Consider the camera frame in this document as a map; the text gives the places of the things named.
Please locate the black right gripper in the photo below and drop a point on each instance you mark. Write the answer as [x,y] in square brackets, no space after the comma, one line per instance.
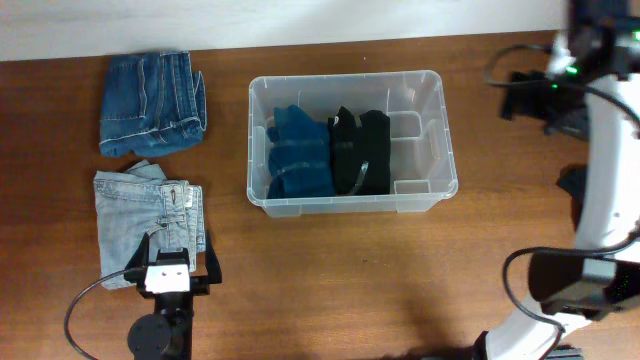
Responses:
[531,108]

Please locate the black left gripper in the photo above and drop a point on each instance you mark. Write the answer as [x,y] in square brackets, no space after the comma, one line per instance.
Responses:
[200,284]

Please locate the black garment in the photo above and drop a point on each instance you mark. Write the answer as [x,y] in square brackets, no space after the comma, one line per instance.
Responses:
[572,180]
[360,153]

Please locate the light blue jeans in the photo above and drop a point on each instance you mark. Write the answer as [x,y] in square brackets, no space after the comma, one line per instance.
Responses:
[143,201]

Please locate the dark blue garment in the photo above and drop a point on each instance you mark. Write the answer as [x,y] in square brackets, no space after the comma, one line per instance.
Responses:
[299,160]

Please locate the dark blue jeans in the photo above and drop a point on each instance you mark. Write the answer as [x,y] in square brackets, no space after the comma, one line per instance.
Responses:
[153,105]

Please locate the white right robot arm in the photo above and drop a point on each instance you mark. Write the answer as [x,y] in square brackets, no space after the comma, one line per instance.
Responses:
[590,90]

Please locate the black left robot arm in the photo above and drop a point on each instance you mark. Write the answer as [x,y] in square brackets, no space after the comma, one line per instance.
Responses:
[166,333]

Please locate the clear plastic storage container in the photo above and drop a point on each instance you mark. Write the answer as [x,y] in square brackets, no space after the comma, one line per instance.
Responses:
[422,164]

